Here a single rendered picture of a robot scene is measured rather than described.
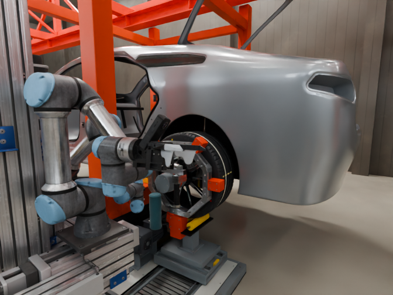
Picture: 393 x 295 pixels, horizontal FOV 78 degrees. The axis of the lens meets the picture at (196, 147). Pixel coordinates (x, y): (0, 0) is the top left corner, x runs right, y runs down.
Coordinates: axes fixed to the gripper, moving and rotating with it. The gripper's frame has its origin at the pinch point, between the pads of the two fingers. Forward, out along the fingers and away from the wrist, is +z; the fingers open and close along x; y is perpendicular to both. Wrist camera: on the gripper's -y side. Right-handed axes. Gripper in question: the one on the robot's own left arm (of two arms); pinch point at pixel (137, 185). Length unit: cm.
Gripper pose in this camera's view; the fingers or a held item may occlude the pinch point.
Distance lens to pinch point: 173.8
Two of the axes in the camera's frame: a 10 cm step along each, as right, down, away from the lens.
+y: 0.0, 9.9, 1.5
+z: -2.2, -1.4, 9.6
